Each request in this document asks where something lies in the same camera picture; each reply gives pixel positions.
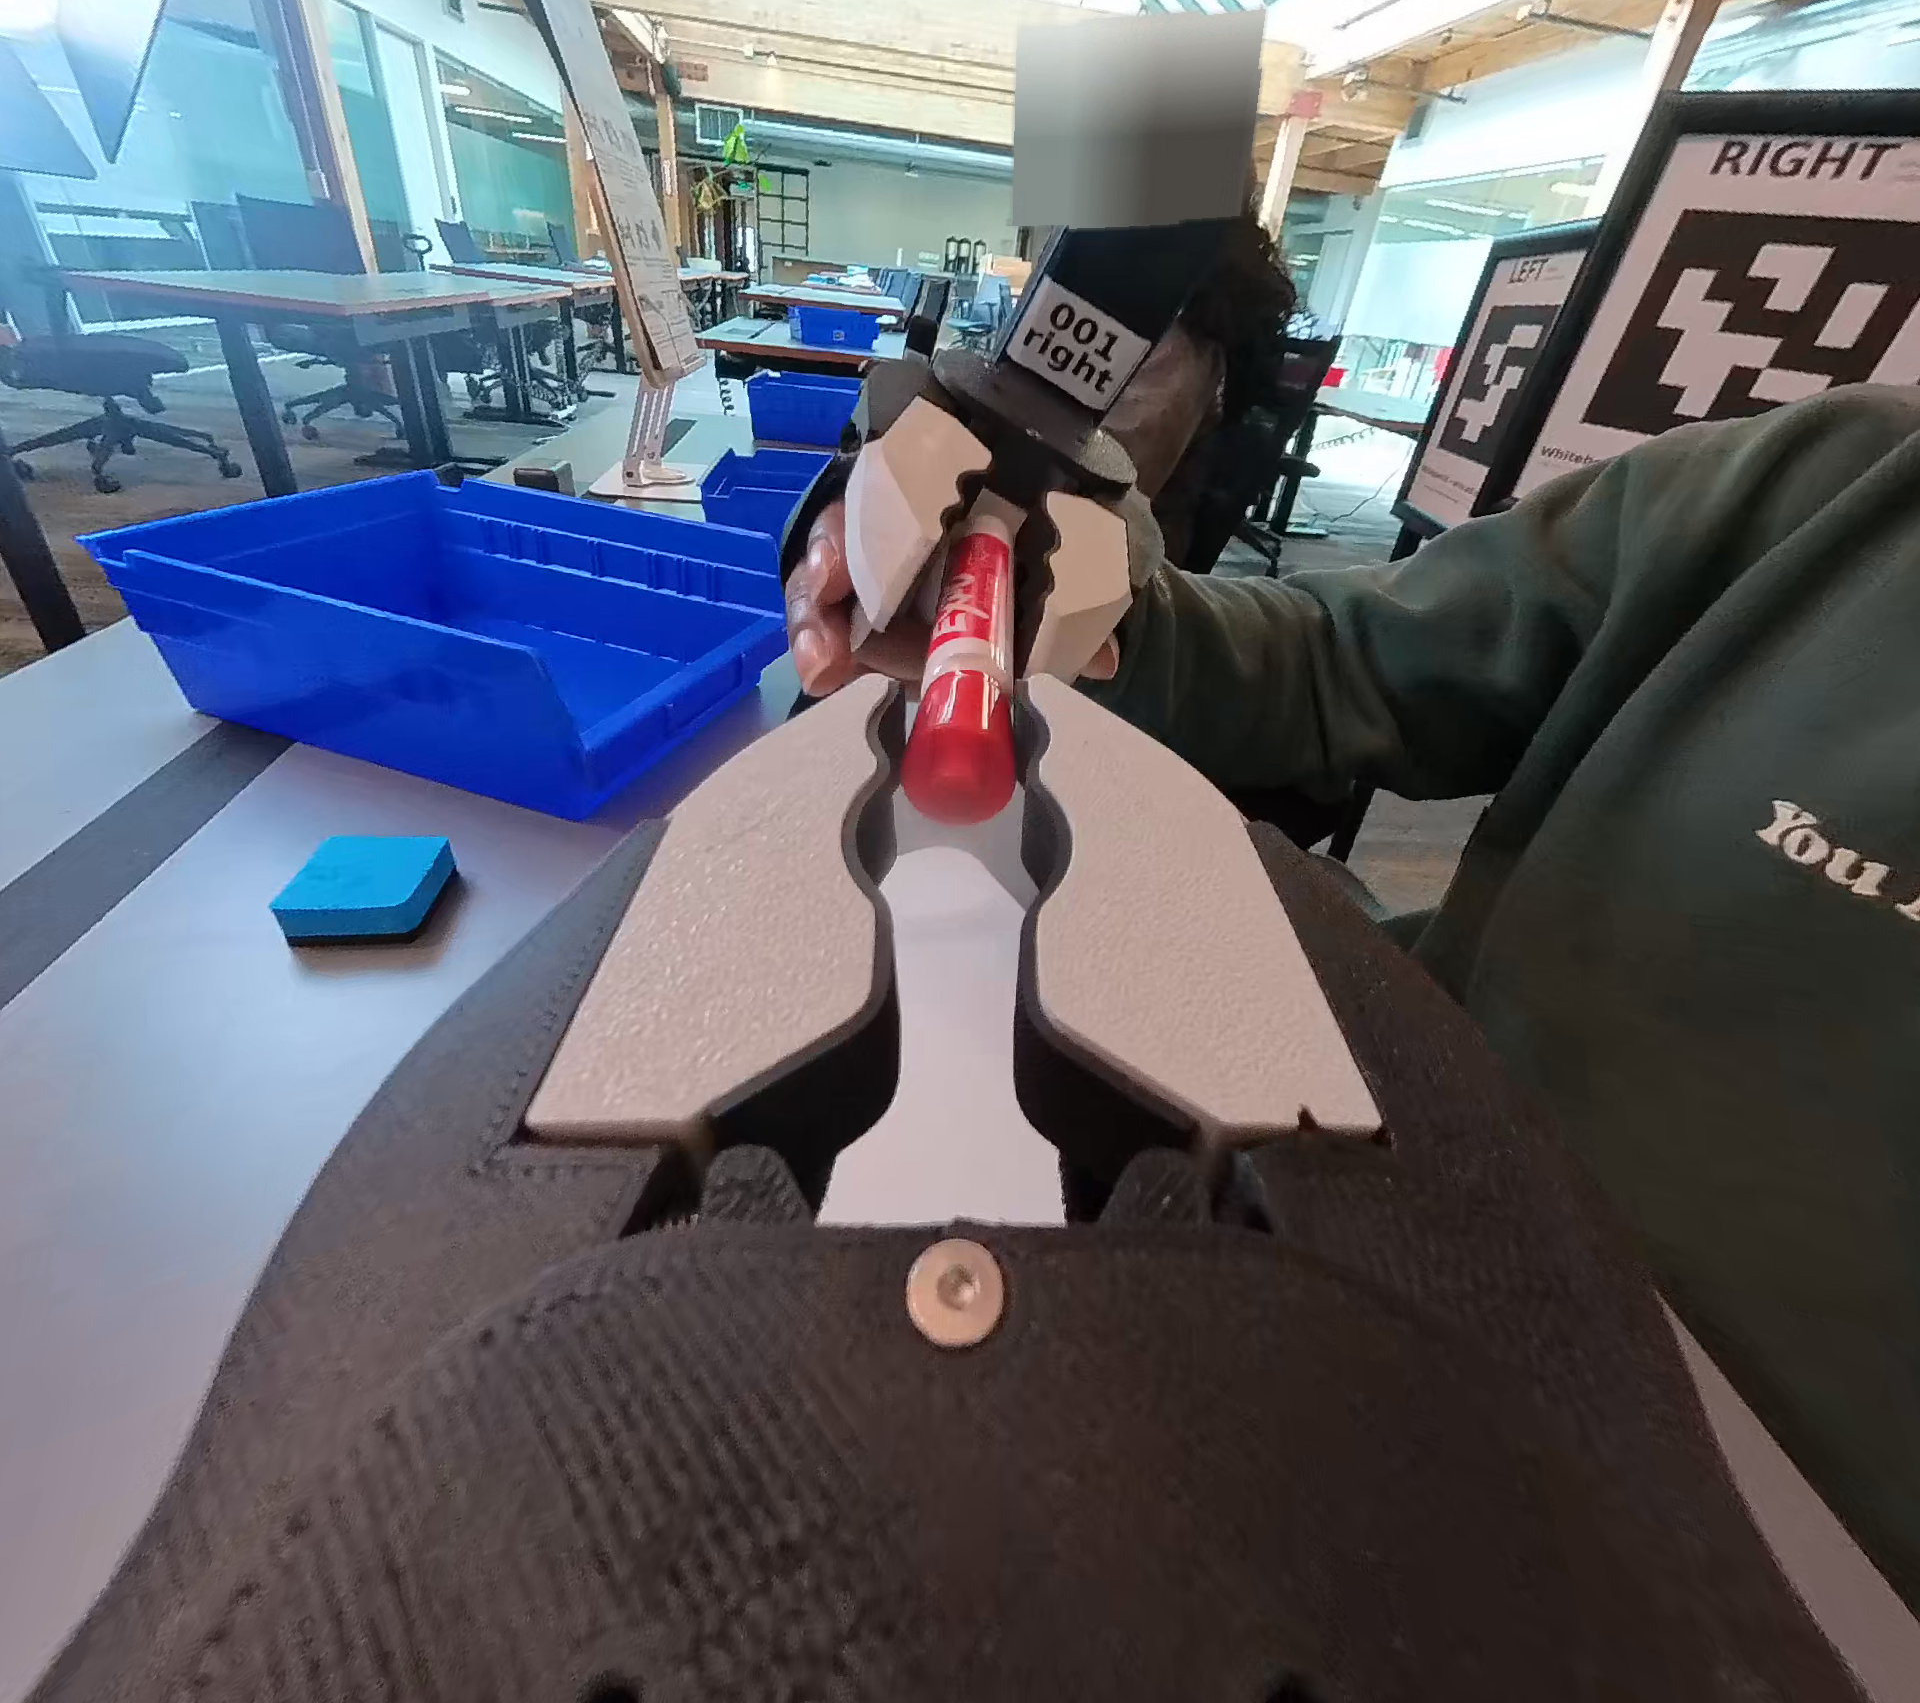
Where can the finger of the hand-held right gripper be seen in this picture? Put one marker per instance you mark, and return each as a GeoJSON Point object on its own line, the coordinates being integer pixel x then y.
{"type": "Point", "coordinates": [1103, 578]}
{"type": "Point", "coordinates": [901, 519]}

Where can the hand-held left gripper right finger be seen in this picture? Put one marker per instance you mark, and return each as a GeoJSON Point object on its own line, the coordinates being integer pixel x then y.
{"type": "Point", "coordinates": [1202, 923]}

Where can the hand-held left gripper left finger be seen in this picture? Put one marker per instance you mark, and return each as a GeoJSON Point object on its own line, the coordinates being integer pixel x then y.
{"type": "Point", "coordinates": [706, 923]}

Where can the red dry erase marker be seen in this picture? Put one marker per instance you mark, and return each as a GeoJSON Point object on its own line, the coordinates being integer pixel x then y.
{"type": "Point", "coordinates": [976, 600]}

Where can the red marker cap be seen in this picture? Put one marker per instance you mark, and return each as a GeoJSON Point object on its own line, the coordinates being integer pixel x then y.
{"type": "Point", "coordinates": [960, 758]}

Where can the blue foam eraser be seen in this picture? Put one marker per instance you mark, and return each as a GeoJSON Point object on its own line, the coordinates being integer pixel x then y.
{"type": "Point", "coordinates": [359, 887]}

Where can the blue plastic bin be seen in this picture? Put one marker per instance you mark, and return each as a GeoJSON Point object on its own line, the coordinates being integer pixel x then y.
{"type": "Point", "coordinates": [451, 637]}
{"type": "Point", "coordinates": [757, 496]}
{"type": "Point", "coordinates": [849, 326]}
{"type": "Point", "coordinates": [802, 405]}

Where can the person's right hand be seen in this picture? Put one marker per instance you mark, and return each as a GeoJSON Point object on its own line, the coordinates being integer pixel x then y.
{"type": "Point", "coordinates": [818, 622]}

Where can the black office chair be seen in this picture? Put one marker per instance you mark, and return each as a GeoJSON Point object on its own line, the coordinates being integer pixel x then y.
{"type": "Point", "coordinates": [1291, 442]}
{"type": "Point", "coordinates": [90, 383]}

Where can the printed instruction sign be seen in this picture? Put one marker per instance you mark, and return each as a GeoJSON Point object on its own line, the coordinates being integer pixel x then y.
{"type": "Point", "coordinates": [638, 233]}

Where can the small black white tag sign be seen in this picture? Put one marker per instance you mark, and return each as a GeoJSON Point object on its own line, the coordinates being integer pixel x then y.
{"type": "Point", "coordinates": [1499, 383]}

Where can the person's green sweatshirt torso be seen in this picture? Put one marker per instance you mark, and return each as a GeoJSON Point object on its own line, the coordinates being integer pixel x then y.
{"type": "Point", "coordinates": [1726, 983]}

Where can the black tape strip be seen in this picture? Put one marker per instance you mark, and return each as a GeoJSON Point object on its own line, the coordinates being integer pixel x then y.
{"type": "Point", "coordinates": [121, 848]}

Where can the wooden top desk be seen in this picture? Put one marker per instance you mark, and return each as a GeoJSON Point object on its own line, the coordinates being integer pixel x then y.
{"type": "Point", "coordinates": [302, 296]}

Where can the large black white tag sign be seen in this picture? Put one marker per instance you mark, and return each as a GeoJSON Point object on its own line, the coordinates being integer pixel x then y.
{"type": "Point", "coordinates": [1769, 292]}

